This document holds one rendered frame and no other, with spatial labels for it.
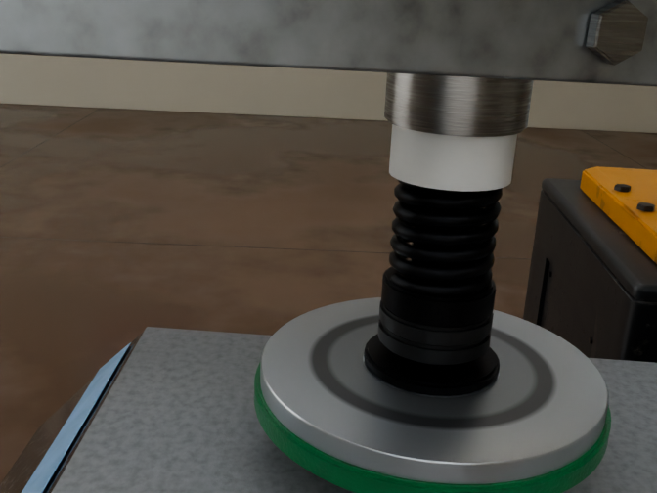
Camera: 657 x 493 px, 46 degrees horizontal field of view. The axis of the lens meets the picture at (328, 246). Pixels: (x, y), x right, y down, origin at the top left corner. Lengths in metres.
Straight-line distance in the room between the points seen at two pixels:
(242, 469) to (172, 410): 0.08
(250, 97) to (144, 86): 0.87
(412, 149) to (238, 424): 0.22
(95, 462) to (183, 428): 0.06
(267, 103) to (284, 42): 6.17
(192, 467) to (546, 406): 0.21
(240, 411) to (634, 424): 0.27
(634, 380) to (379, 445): 0.29
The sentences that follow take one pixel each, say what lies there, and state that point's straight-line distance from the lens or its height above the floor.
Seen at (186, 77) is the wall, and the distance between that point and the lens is 6.57.
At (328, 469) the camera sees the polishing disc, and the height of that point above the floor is 0.86.
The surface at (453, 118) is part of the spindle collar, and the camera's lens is 0.41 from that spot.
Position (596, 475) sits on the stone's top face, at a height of 0.82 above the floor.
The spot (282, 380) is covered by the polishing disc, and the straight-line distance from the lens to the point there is 0.46.
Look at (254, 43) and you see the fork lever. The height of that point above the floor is 1.08.
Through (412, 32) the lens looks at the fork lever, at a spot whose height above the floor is 1.08.
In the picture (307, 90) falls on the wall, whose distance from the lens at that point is 6.49.
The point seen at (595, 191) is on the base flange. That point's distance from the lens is 1.48.
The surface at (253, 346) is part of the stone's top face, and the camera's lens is 0.63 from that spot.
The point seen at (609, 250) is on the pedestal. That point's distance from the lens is 1.23.
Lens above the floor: 1.11
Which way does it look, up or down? 19 degrees down
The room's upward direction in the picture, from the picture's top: 3 degrees clockwise
